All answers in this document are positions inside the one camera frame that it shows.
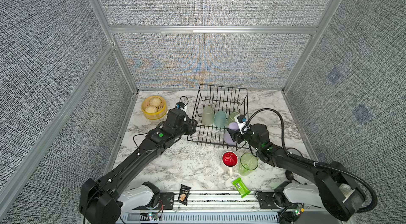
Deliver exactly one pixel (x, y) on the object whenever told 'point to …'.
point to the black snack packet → (183, 195)
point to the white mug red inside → (229, 160)
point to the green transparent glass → (248, 162)
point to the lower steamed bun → (150, 109)
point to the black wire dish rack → (214, 111)
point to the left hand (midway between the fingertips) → (194, 122)
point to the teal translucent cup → (220, 119)
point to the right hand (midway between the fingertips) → (233, 124)
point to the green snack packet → (241, 187)
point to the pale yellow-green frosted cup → (208, 115)
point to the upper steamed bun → (155, 101)
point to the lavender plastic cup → (227, 136)
